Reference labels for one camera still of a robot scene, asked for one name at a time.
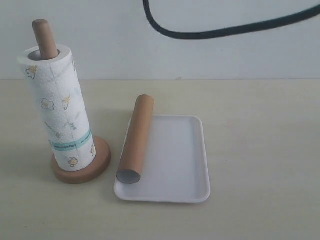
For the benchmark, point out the brown cardboard tube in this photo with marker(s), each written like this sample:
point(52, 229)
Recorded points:
point(135, 147)

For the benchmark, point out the printed white paper towel roll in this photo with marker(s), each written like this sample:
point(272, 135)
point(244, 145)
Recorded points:
point(58, 97)

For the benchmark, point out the wooden paper towel holder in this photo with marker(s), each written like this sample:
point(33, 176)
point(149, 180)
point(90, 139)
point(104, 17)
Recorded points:
point(49, 50)

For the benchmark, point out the white plastic tray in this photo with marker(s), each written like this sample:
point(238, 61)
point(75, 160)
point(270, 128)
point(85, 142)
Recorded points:
point(175, 168)

